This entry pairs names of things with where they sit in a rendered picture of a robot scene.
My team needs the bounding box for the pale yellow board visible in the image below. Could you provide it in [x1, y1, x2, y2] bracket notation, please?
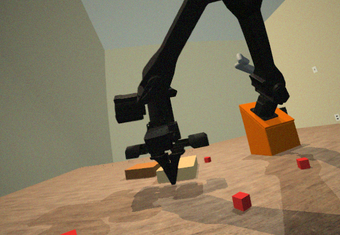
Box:
[156, 155, 198, 183]

